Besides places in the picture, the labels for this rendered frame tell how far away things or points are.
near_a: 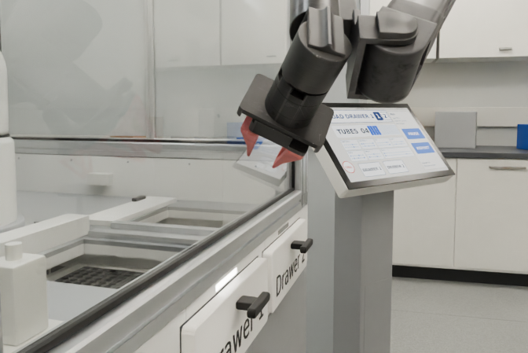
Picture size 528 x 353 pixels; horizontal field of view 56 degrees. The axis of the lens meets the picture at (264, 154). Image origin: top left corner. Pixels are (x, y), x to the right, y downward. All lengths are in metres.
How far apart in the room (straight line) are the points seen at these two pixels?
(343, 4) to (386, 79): 0.10
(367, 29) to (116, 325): 0.35
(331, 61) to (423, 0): 0.14
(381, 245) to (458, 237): 1.97
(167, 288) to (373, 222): 1.15
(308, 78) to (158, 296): 0.27
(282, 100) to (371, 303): 1.25
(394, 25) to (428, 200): 3.09
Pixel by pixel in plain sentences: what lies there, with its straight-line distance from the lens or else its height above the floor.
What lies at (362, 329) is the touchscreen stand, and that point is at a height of 0.48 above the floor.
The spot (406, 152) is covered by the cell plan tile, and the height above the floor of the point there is 1.04.
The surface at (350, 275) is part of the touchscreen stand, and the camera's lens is 1.66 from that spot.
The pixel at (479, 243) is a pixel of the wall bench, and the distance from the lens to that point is 3.65.
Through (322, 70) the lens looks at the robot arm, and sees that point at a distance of 0.49.
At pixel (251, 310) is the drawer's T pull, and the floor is 0.91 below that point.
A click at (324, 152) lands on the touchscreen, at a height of 1.05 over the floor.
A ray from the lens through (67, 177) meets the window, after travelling 0.43.
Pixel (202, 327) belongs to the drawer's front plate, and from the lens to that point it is 0.62.
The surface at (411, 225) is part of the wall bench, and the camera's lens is 3.58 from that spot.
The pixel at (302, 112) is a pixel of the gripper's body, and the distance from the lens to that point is 0.53.
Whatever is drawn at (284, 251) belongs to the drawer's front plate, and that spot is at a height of 0.91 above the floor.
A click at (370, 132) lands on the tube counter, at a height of 1.11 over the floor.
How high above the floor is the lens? 1.17
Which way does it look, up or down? 5 degrees down
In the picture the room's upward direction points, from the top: straight up
